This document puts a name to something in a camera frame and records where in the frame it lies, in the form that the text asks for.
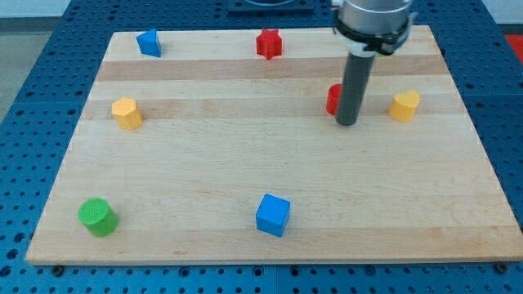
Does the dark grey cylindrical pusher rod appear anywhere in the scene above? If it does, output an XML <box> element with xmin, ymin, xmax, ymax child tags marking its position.
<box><xmin>335</xmin><ymin>54</ymin><xmax>374</xmax><ymax>126</ymax></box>

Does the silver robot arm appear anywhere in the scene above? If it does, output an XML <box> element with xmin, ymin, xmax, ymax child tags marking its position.
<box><xmin>332</xmin><ymin>0</ymin><xmax>416</xmax><ymax>126</ymax></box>

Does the red star block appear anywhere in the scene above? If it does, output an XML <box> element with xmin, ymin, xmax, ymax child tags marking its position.
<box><xmin>256</xmin><ymin>29</ymin><xmax>283</xmax><ymax>60</ymax></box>

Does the red cylinder block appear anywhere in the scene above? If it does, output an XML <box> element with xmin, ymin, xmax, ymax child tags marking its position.
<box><xmin>325</xmin><ymin>83</ymin><xmax>342</xmax><ymax>115</ymax></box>

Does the yellow heart block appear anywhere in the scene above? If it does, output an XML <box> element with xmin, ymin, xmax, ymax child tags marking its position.
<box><xmin>388</xmin><ymin>90</ymin><xmax>420</xmax><ymax>123</ymax></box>

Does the blue cube block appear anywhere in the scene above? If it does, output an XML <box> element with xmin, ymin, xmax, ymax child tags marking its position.
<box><xmin>255</xmin><ymin>194</ymin><xmax>291</xmax><ymax>237</ymax></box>

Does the wooden board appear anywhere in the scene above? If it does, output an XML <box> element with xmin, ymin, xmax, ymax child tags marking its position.
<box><xmin>25</xmin><ymin>25</ymin><xmax>522</xmax><ymax>265</ymax></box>

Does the blue triangle block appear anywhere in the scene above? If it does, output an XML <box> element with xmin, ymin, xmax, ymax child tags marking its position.
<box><xmin>136</xmin><ymin>29</ymin><xmax>162</xmax><ymax>57</ymax></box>

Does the yellow hexagon block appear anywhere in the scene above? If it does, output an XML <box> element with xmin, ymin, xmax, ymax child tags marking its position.
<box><xmin>111</xmin><ymin>97</ymin><xmax>143</xmax><ymax>131</ymax></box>

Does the green cylinder block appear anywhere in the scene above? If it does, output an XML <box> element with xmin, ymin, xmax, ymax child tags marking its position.
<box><xmin>78</xmin><ymin>198</ymin><xmax>119</xmax><ymax>237</ymax></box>

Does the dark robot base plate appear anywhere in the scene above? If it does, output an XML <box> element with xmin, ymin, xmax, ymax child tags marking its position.
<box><xmin>224</xmin><ymin>0</ymin><xmax>315</xmax><ymax>13</ymax></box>

